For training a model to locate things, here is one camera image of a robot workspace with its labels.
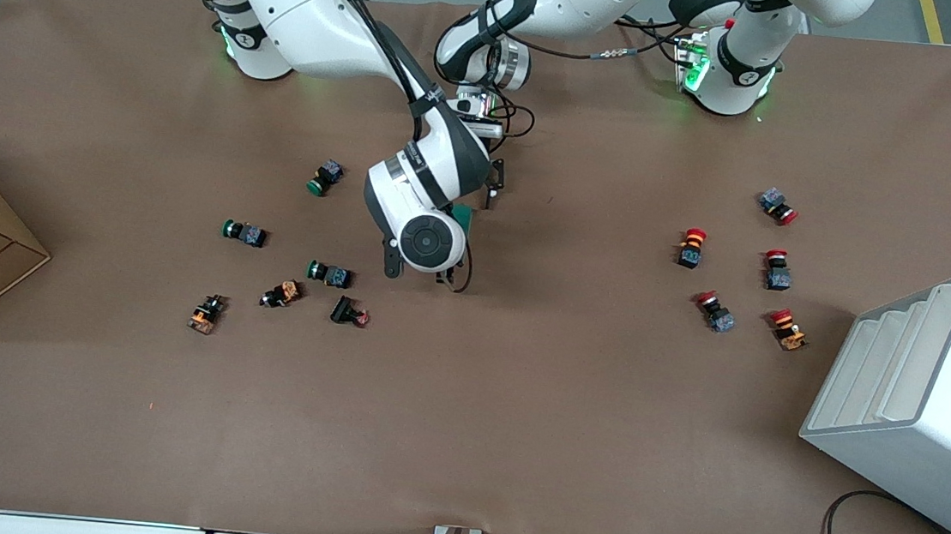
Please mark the green push button blue base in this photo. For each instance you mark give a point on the green push button blue base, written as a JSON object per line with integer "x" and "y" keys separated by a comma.
{"x": 329, "y": 173}
{"x": 332, "y": 274}
{"x": 248, "y": 234}

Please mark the black selector switch orange base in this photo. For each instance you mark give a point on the black selector switch orange base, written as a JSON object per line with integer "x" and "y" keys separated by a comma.
{"x": 206, "y": 315}
{"x": 284, "y": 293}

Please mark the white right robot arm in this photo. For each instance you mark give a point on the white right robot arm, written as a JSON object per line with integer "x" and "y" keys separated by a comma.
{"x": 309, "y": 3}

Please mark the red push button blue base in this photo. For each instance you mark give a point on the red push button blue base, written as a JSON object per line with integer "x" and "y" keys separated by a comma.
{"x": 778, "y": 274}
{"x": 717, "y": 314}
{"x": 775, "y": 203}

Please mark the white stepped sorting rack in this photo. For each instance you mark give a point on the white stepped sorting rack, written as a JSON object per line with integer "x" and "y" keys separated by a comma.
{"x": 943, "y": 428}

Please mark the black push button red base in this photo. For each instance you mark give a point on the black push button red base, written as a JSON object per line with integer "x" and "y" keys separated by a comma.
{"x": 346, "y": 312}

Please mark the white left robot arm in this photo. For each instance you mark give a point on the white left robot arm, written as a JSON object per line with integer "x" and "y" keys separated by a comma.
{"x": 585, "y": 1}

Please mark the red push button orange base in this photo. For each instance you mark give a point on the red push button orange base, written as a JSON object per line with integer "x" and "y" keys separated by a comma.
{"x": 691, "y": 250}
{"x": 788, "y": 330}

